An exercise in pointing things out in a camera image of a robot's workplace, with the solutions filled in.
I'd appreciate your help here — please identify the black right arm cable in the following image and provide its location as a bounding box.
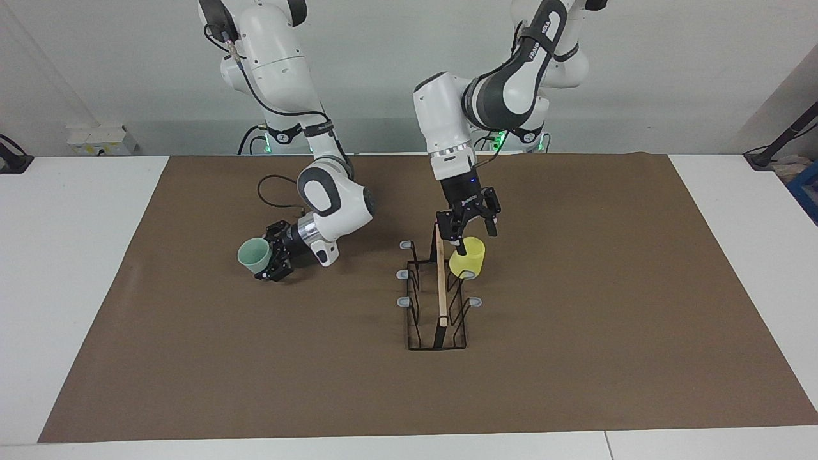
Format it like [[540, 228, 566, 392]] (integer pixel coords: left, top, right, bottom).
[[204, 24, 334, 212]]

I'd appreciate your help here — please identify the black wire cup rack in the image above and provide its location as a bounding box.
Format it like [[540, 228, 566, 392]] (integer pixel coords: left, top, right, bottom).
[[396, 217, 483, 351]]

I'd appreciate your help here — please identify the blue box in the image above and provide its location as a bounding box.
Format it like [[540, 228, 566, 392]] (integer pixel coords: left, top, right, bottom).
[[787, 160, 818, 225]]

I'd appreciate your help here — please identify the green plastic cup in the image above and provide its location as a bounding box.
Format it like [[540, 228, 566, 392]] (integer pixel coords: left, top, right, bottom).
[[237, 237, 273, 275]]

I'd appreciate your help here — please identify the black slanted stand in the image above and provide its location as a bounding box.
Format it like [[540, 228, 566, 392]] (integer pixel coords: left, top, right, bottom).
[[744, 101, 818, 171]]

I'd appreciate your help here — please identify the brown table mat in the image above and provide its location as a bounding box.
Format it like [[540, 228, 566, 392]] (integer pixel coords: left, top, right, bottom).
[[38, 153, 818, 444]]

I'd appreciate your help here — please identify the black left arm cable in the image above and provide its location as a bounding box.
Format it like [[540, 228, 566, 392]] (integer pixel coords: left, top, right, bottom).
[[473, 131, 513, 173]]

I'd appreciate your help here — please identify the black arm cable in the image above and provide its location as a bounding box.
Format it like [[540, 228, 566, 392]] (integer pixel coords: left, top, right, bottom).
[[473, 131, 513, 173], [204, 24, 334, 212]]

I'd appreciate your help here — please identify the black right base cable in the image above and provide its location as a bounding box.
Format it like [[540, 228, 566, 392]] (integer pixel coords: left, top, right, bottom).
[[237, 124, 268, 156]]

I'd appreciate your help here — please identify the black table clamp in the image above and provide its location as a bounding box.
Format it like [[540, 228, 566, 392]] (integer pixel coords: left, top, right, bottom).
[[0, 134, 35, 175]]

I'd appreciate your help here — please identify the yellow plastic cup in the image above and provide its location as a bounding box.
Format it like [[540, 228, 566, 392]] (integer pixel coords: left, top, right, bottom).
[[448, 236, 487, 280]]

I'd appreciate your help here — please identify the white power strip box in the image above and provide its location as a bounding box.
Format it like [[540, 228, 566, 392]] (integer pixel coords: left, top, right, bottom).
[[65, 124, 139, 157]]

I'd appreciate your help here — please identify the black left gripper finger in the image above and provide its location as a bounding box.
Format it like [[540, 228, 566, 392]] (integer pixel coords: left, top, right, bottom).
[[475, 188, 502, 238], [436, 210, 465, 247]]

